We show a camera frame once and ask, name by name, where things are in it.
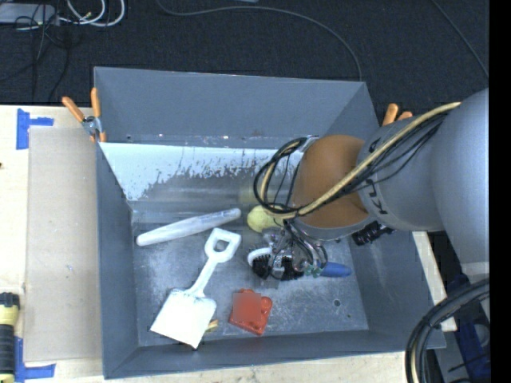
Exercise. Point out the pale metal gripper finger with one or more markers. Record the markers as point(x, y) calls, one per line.
point(274, 241)
point(278, 272)

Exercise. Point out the yellow toy fruit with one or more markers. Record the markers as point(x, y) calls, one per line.
point(257, 218)

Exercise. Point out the red toy brick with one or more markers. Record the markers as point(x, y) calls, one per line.
point(249, 313)

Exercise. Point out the small tan wooden piece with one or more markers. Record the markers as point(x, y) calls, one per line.
point(212, 325)

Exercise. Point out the white long tube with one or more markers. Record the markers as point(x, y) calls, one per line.
point(179, 227)

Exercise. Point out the white toy shovel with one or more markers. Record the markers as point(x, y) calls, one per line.
point(185, 317)

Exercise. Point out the grey metal bin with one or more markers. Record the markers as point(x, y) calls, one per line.
point(171, 106)

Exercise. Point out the pale wood flat board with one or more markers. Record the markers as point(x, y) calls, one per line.
point(60, 234)

